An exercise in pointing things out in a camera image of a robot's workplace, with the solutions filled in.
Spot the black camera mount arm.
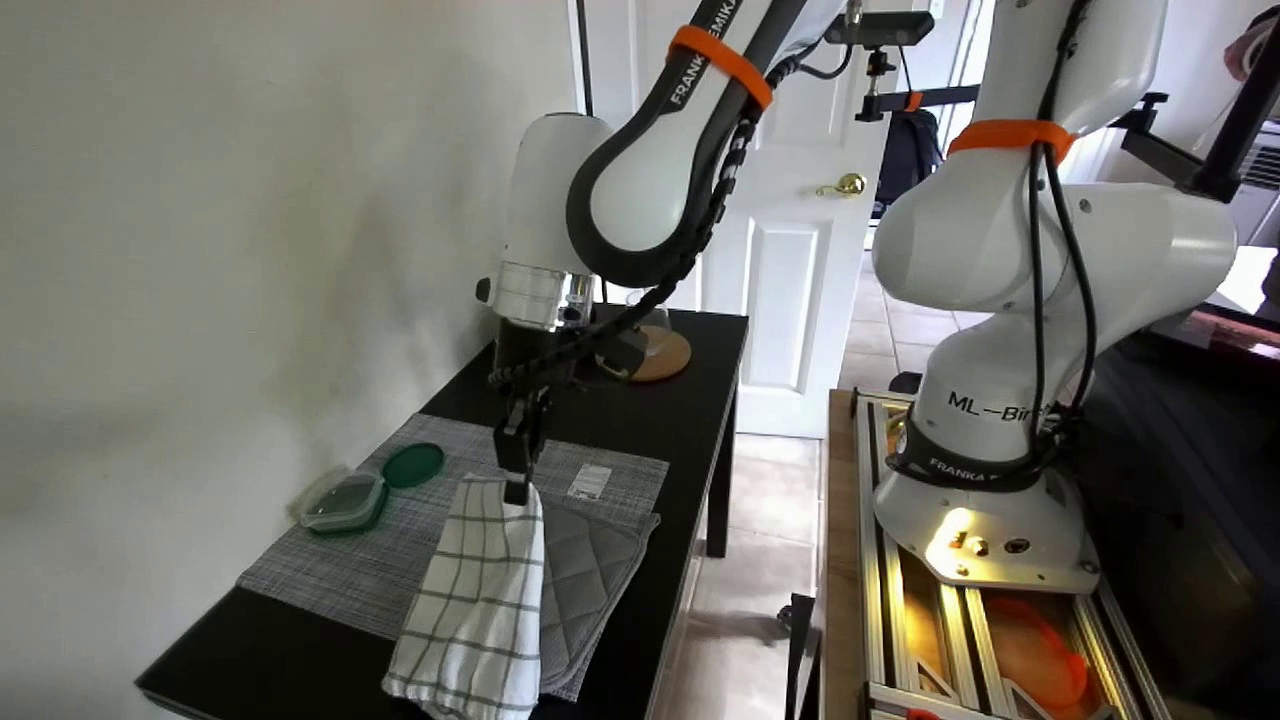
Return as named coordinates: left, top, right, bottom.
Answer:
left=853, top=43, right=991, bottom=126

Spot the orange strap on forearm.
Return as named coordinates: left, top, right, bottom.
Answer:
left=668, top=19, right=780, bottom=115

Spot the black cabinet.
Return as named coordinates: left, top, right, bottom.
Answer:
left=1064, top=313, right=1280, bottom=720

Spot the black tripod stand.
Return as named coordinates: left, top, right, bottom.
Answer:
left=1114, top=17, right=1280, bottom=208

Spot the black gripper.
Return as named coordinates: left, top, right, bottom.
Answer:
left=491, top=389, right=558, bottom=512

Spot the aluminium profile base frame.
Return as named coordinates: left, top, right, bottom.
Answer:
left=853, top=389, right=1180, bottom=720

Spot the orange strap on upper arm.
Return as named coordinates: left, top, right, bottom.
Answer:
left=947, top=115, right=1080, bottom=162

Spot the white checked towel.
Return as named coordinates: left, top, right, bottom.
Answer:
left=379, top=472, right=552, bottom=720

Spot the dark folding chair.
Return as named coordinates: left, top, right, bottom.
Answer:
left=869, top=109, right=947, bottom=222

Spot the grey plaid placemat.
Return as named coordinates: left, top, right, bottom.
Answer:
left=236, top=411, right=672, bottom=647

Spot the black camera on mount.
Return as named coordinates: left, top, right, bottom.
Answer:
left=819, top=6, right=941, bottom=50

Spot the round cork coaster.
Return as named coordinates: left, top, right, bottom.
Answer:
left=595, top=318, right=695, bottom=389

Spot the wooden robot platform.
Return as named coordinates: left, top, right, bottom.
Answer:
left=817, top=384, right=871, bottom=720

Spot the black side table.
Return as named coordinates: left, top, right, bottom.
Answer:
left=131, top=302, right=752, bottom=720

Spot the brass door knob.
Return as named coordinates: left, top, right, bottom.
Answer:
left=817, top=167, right=871, bottom=203

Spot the grey quilted pot holder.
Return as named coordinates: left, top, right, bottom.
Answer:
left=532, top=492, right=666, bottom=706

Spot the white panel door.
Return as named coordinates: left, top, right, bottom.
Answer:
left=576, top=0, right=991, bottom=440

